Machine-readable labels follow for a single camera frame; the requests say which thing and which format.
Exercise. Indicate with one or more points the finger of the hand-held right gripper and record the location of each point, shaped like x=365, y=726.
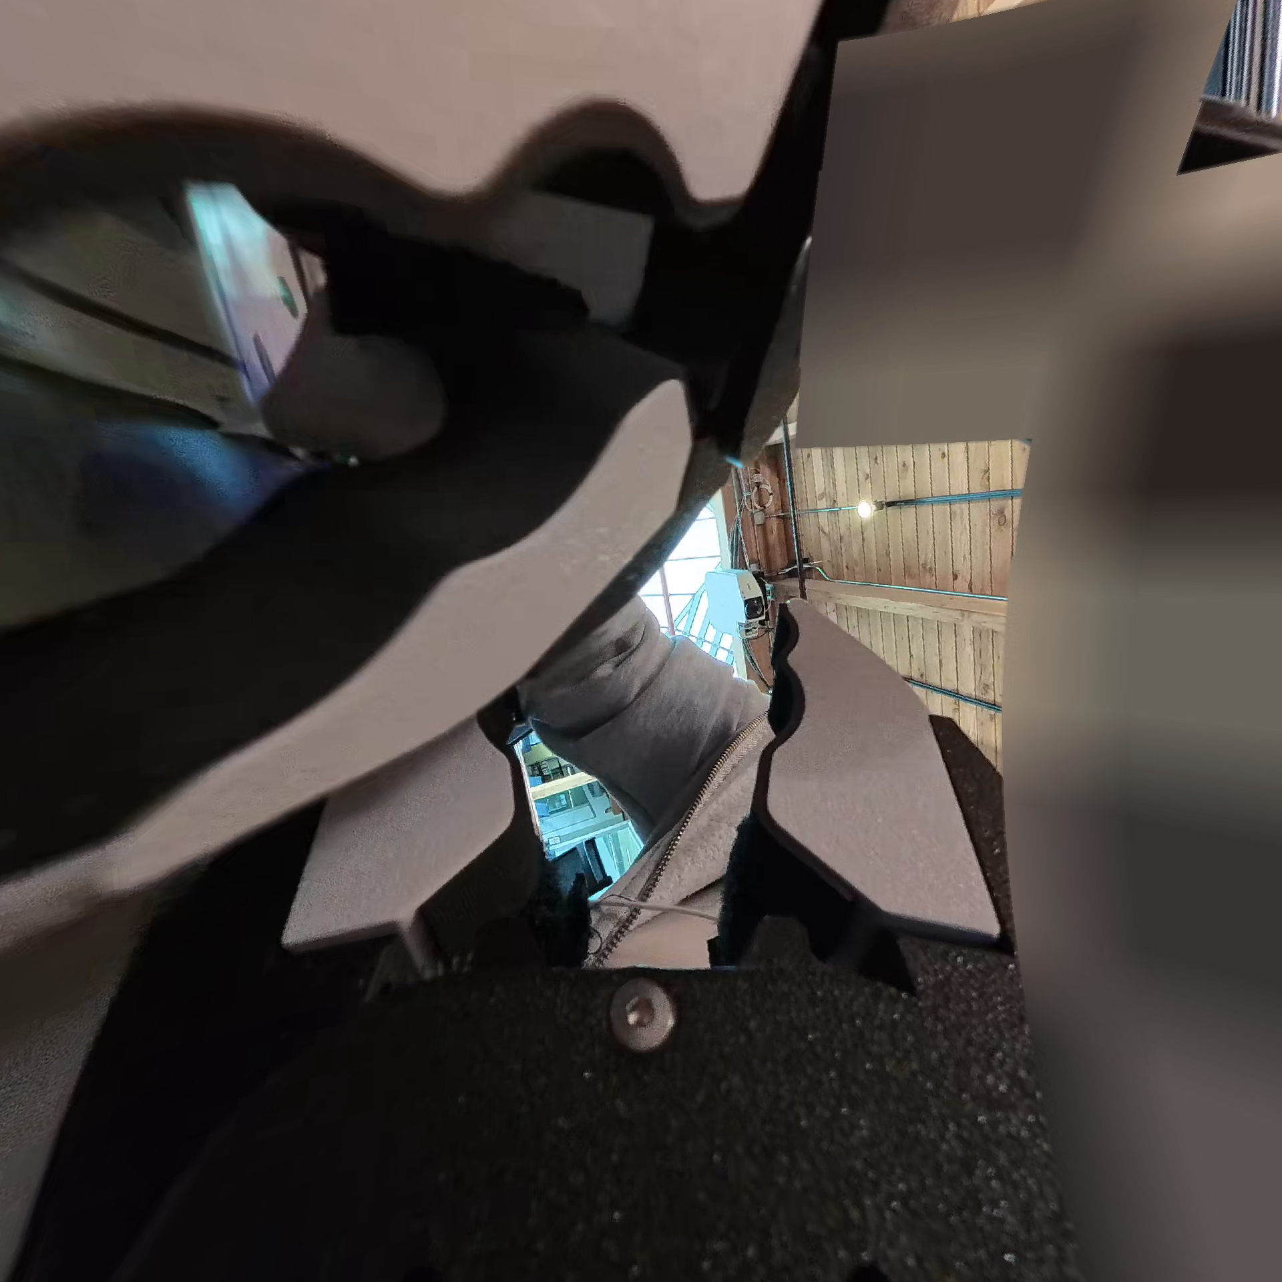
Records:
x=500, y=621
x=401, y=69

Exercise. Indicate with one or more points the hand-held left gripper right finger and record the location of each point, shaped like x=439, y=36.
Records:
x=870, y=803

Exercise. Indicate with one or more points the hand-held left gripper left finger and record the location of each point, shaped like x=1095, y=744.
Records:
x=420, y=842

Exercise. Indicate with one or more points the cluttered storage shelf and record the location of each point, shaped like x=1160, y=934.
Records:
x=570, y=803

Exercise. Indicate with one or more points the person in grey hoodie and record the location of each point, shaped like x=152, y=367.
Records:
x=649, y=722

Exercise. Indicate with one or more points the wooden ceiling beam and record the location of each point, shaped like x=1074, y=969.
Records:
x=903, y=599

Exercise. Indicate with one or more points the glowing light bulb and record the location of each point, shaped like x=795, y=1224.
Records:
x=862, y=512

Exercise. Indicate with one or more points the white security camera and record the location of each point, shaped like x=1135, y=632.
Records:
x=734, y=599

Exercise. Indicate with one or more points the dark wall shelf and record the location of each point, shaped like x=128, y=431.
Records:
x=1232, y=139

